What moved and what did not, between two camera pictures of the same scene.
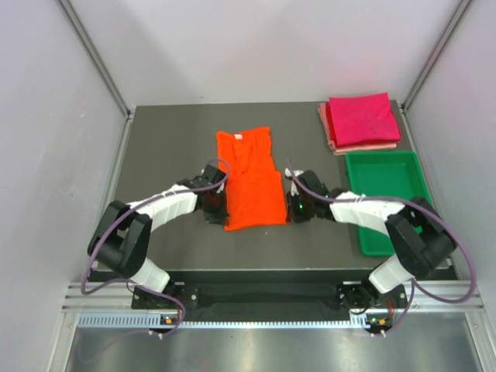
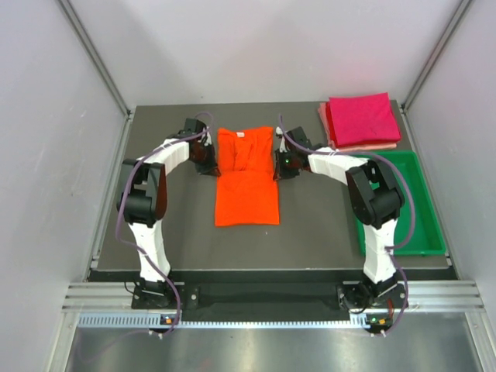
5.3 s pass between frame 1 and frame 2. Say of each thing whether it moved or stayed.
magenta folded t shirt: stayed
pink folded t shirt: stayed
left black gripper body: moved
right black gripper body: moved
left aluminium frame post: stayed
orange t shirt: stayed
